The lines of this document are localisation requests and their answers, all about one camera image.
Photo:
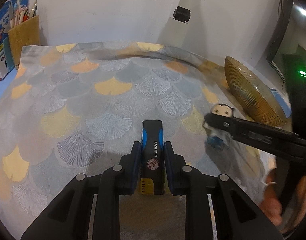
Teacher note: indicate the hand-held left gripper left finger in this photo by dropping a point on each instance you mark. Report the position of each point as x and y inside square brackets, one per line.
[136, 160]

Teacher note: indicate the fan-patterned tablecloth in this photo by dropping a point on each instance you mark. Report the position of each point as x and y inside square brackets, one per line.
[92, 105]

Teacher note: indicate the person's right hand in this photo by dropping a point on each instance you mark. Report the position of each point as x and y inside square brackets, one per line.
[273, 205]

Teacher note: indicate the black monitor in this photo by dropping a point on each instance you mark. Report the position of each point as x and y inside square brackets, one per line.
[300, 30]

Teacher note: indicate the amber ribbed glass bowl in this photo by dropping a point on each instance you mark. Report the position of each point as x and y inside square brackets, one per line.
[253, 97]

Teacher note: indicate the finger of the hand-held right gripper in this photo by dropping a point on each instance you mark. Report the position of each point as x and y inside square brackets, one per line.
[255, 135]

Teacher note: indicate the bunch of pens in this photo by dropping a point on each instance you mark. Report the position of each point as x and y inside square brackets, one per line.
[22, 12]

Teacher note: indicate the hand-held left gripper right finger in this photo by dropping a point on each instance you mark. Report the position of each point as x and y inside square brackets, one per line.
[169, 160]

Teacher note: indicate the black lighter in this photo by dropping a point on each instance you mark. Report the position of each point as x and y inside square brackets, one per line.
[153, 152]

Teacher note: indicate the brown pencil holder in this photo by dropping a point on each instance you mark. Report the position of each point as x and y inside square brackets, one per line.
[24, 40]

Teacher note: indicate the black webcam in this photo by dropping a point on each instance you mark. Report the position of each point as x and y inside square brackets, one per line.
[182, 13]

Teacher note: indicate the black-haired doll blue outfit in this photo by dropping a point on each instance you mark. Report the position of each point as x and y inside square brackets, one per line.
[221, 110]

